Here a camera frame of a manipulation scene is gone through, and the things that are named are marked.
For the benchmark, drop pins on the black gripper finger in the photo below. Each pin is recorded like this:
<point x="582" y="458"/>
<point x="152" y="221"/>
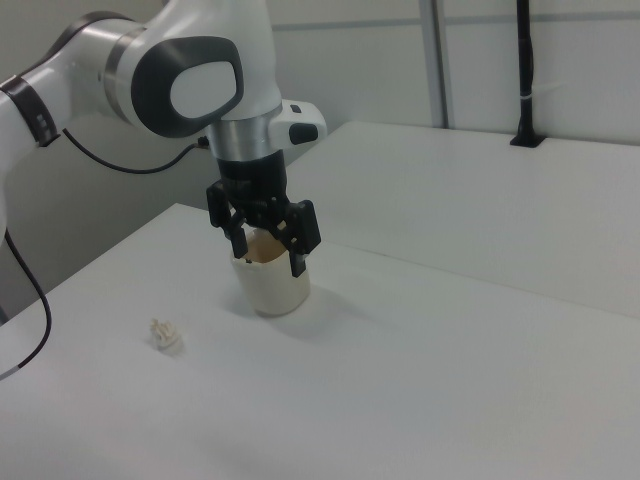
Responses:
<point x="302" y="227"/>
<point x="220" y="207"/>

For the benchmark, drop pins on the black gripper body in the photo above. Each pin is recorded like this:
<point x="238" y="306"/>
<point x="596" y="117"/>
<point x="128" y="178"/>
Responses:
<point x="255" y="182"/>

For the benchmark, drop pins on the white paper trash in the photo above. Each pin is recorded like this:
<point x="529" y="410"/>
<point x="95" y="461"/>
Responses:
<point x="166" y="337"/>

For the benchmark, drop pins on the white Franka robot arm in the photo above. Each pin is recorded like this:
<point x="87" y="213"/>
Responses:
<point x="200" y="95"/>

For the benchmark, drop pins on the small white bin with lid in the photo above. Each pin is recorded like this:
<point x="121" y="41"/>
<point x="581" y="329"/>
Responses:
<point x="275" y="290"/>

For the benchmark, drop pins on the black pole base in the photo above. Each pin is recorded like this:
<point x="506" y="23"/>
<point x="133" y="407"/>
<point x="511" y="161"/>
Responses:
<point x="527" y="141"/>

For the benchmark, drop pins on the black upright pole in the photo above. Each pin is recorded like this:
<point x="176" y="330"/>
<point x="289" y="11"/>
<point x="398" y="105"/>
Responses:
<point x="526" y="60"/>

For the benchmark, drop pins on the grey vertical partition post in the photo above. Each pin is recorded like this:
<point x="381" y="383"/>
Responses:
<point x="438" y="65"/>

